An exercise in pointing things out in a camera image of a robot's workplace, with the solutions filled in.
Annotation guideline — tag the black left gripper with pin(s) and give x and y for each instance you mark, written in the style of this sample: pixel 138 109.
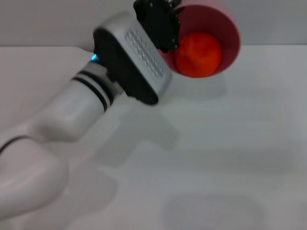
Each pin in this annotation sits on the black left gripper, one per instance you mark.
pixel 156 21

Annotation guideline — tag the pink plastic bowl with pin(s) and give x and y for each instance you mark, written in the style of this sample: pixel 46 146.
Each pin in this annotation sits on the pink plastic bowl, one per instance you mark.
pixel 216 26

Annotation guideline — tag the orange toy fruit with stem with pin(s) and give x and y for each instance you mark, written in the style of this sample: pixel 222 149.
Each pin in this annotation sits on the orange toy fruit with stem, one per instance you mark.
pixel 199 55

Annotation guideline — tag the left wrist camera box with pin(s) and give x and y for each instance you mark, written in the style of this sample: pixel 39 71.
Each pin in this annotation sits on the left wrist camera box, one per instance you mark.
pixel 134 60

